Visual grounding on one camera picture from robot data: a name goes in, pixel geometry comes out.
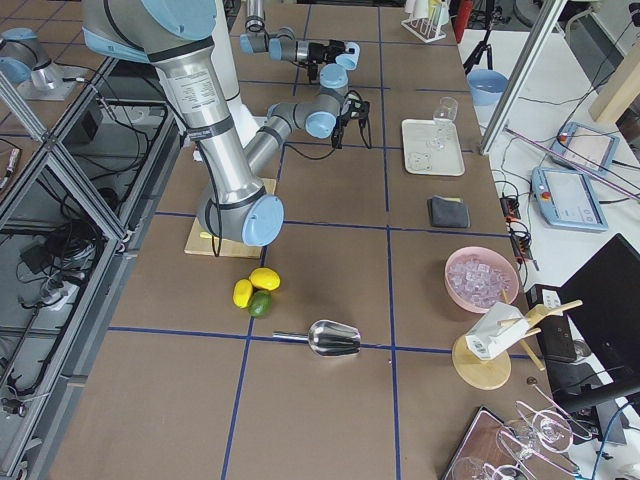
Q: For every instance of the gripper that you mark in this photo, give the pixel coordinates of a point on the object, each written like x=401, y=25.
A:
x=339, y=123
x=317, y=51

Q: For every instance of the light blue cup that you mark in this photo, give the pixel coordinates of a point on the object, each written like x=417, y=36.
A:
x=349, y=57

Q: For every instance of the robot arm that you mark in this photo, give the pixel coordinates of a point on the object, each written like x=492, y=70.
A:
x=283, y=45
x=188, y=43

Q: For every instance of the blue bowl with fork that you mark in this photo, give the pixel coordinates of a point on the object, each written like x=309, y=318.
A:
x=486, y=86

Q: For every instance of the pink bowl with ice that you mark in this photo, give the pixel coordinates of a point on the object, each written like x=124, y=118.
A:
x=476, y=278

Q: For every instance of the metal ice scoop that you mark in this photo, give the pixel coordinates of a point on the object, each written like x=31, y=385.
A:
x=327, y=338

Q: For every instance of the cream bear tray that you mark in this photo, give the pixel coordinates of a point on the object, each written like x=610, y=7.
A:
x=429, y=149

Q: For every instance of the wine glass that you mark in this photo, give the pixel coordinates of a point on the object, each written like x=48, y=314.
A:
x=443, y=117

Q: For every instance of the grey folded cloth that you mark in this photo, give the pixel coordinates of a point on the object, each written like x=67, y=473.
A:
x=448, y=213

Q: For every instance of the red cylinder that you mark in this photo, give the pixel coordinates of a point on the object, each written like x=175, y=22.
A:
x=465, y=8

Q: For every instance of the wooden cutting board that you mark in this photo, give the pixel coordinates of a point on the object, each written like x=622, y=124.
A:
x=230, y=245

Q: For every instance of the whole yellow lemon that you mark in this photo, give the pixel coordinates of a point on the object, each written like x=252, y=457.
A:
x=242, y=293

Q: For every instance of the green lime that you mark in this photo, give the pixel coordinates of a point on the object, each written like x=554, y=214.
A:
x=260, y=303

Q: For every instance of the near teach pendant tablet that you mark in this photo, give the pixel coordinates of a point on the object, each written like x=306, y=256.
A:
x=567, y=200

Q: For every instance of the teach pendant tablet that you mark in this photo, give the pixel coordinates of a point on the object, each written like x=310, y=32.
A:
x=586, y=146
x=567, y=200

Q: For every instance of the far teach pendant tablet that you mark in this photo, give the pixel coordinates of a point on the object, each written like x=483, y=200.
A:
x=586, y=146

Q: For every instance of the white carton on stand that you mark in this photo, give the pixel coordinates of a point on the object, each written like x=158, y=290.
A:
x=498, y=329

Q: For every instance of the round wooden stand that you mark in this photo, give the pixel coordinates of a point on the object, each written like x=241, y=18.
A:
x=492, y=374

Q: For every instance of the black monitor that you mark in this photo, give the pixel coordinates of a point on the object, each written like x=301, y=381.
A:
x=608, y=320

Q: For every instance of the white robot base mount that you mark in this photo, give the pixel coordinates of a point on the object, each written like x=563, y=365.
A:
x=228, y=90

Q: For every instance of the white wire cup rack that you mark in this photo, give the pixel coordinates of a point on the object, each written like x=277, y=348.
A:
x=426, y=19

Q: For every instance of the aluminium frame post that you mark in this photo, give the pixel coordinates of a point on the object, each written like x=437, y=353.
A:
x=536, y=40

